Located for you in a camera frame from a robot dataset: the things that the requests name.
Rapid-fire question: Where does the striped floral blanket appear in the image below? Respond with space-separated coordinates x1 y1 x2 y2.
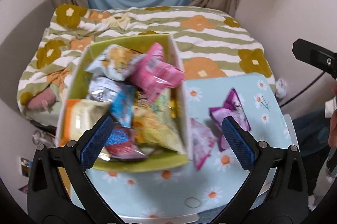
17 4 276 126

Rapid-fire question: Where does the black cable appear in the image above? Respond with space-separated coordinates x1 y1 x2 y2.
279 70 327 109

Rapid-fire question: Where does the blue white snack bag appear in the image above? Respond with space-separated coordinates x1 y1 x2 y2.
87 75 135 128

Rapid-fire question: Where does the grey maroon snack bag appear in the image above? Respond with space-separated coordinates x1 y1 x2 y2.
104 125 147 161

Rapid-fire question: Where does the crumpled white tissue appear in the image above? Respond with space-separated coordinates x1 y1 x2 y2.
275 78 287 99

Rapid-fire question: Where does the person's right hand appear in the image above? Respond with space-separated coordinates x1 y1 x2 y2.
327 85 337 148

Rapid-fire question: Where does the green cardboard box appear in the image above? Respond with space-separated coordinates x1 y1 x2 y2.
66 34 193 173

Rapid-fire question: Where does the pink snack bag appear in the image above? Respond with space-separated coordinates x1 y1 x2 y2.
129 43 185 104

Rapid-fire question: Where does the yellow chips bag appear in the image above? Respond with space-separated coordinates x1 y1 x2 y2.
132 88 186 155

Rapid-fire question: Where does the light blue daisy cloth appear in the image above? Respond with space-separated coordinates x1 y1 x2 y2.
86 73 291 218

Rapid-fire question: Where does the gold snack bag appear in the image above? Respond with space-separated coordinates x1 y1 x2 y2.
84 45 145 82

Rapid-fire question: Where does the grey headboard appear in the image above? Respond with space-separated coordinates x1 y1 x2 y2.
1 0 54 114

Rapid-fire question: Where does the pink pillow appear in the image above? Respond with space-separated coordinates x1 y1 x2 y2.
26 87 58 111

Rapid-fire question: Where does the orange cream snack bag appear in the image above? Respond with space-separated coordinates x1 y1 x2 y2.
59 99 111 146

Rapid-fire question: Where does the pale purple snack bag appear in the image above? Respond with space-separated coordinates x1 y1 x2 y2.
191 118 217 171

